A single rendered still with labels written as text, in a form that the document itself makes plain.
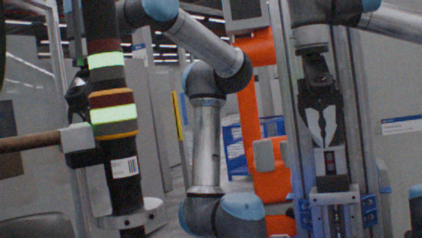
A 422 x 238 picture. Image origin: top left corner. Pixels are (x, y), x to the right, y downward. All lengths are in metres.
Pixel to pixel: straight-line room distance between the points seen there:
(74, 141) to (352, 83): 0.97
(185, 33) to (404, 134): 1.51
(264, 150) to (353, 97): 3.00
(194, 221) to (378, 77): 1.33
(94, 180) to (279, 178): 3.96
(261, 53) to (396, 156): 2.42
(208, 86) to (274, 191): 3.15
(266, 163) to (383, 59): 2.25
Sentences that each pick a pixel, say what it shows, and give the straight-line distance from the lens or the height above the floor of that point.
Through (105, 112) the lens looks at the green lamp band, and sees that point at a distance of 0.41.
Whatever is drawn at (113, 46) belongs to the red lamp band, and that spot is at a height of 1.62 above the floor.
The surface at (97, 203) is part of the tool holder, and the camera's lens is 0.41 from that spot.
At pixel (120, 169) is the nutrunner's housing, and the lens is 0.41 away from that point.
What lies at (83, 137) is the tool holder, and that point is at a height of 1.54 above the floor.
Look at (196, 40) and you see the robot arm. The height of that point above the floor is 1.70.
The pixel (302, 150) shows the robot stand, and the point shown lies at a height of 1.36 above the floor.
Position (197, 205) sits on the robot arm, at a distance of 1.25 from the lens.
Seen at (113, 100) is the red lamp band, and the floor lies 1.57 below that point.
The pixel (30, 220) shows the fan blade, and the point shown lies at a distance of 0.57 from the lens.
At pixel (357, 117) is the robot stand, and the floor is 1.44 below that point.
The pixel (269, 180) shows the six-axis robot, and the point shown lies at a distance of 4.33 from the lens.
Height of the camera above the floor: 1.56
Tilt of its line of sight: 3 degrees down
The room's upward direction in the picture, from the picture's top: 8 degrees counter-clockwise
